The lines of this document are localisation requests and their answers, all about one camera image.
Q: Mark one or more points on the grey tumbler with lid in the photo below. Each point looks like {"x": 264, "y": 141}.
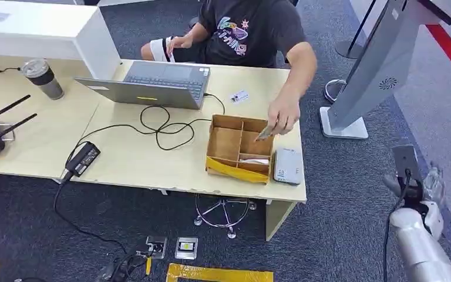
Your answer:
{"x": 44, "y": 79}

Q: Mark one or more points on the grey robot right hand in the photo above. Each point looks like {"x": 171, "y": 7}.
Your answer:
{"x": 435, "y": 187}

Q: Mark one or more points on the small card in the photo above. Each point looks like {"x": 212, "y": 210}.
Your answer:
{"x": 265, "y": 133}

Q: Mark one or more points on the small metal stand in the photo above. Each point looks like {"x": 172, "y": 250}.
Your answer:
{"x": 7, "y": 132}

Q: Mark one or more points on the person's left hand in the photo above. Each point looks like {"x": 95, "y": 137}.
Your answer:
{"x": 285, "y": 113}

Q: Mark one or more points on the open silver floor socket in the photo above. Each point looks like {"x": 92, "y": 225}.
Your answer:
{"x": 156, "y": 247}

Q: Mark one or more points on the black power adapter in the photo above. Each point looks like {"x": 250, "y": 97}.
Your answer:
{"x": 82, "y": 159}

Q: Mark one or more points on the person's right hand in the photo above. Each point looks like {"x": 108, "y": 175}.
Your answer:
{"x": 180, "y": 41}

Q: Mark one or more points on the round grey stand base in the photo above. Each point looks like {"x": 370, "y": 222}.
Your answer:
{"x": 332, "y": 91}

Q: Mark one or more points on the grey laptop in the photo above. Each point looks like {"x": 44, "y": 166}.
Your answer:
{"x": 159, "y": 83}

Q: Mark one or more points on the black pole with round base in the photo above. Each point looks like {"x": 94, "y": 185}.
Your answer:
{"x": 350, "y": 48}

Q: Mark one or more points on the grey card reader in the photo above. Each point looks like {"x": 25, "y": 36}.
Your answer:
{"x": 287, "y": 166}

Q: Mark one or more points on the grey kiosk display stand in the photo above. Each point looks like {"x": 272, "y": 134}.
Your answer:
{"x": 369, "y": 66}

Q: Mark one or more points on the small yellow tag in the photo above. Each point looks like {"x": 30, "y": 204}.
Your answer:
{"x": 148, "y": 266}

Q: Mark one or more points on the printed id card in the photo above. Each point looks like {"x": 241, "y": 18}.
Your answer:
{"x": 240, "y": 96}

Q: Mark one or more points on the black plug cluster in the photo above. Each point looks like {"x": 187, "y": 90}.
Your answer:
{"x": 122, "y": 268}

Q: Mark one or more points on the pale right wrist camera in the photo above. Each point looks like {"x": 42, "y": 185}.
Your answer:
{"x": 435, "y": 220}

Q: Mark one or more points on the person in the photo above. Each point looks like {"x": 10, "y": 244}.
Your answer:
{"x": 245, "y": 35}

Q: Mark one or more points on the pale wooden desk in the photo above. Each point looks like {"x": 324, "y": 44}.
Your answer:
{"x": 140, "y": 163}
{"x": 35, "y": 132}

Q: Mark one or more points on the yellow floor tape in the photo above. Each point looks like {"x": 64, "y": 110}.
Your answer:
{"x": 217, "y": 273}

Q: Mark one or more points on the dark grey panel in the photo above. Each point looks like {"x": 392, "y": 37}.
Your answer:
{"x": 404, "y": 157}

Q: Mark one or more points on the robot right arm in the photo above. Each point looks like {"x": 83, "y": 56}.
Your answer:
{"x": 420, "y": 249}

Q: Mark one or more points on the chrome chair base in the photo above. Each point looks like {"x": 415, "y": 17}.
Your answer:
{"x": 222, "y": 212}

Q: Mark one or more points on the closed silver floor socket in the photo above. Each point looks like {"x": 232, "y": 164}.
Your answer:
{"x": 186, "y": 248}

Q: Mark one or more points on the wooden divided card box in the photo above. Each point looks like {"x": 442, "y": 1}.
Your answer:
{"x": 225, "y": 142}

